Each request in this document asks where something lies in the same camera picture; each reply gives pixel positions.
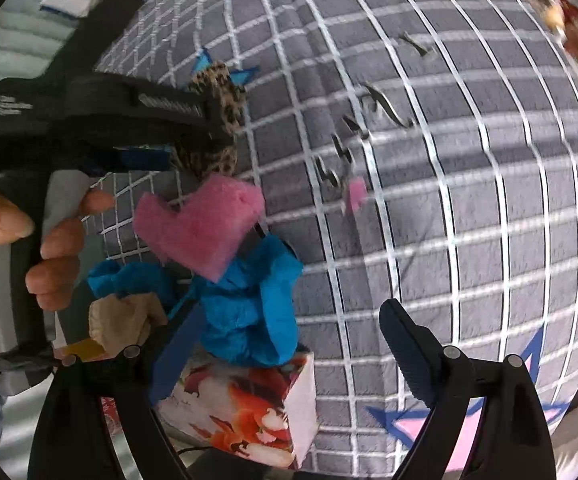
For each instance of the pink patterned tissue box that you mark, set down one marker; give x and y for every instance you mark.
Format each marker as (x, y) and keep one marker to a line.
(87, 350)

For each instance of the blue mesh cloth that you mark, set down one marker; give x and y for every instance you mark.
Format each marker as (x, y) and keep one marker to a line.
(111, 278)
(248, 315)

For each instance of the pink sponge block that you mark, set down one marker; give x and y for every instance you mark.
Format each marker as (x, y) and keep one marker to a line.
(207, 230)

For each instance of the grey checkered star tablecloth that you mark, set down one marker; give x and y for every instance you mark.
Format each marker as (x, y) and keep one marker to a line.
(425, 150)

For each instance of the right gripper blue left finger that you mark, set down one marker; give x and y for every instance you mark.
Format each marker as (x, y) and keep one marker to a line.
(175, 343)

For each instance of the beige knitted hat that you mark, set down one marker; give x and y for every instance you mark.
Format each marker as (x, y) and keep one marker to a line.
(116, 323)

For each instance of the leopard print scrunchie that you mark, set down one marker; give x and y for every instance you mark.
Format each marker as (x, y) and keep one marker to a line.
(216, 151)

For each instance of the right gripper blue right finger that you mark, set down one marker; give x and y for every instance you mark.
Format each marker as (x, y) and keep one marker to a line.
(416, 351)

